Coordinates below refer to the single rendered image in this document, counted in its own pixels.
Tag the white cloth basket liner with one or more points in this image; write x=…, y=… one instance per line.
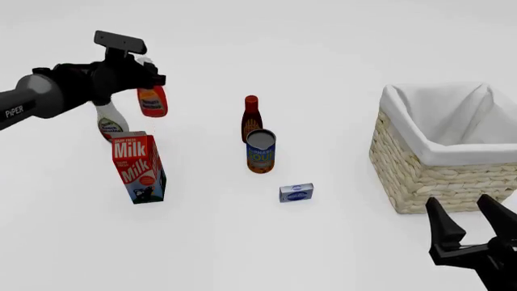
x=440, y=115

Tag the red and white milk carton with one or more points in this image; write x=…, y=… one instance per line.
x=135, y=169

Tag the dark red sauce bottle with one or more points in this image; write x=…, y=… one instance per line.
x=251, y=115

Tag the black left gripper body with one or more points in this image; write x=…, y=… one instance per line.
x=139, y=75

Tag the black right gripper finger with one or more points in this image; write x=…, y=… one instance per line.
x=503, y=221
x=444, y=225

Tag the woven wicker basket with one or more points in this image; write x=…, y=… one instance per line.
x=408, y=169

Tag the small blue and white box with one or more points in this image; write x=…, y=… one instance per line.
x=297, y=193

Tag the small plate on black stalk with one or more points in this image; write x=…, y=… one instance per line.
x=120, y=42

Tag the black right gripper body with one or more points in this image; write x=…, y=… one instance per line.
x=497, y=266

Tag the red ketchup bottle white cap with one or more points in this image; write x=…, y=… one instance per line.
x=152, y=103

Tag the blue soup can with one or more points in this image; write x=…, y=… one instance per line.
x=261, y=154

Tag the white dressing bottle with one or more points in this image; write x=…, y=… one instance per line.
x=109, y=119

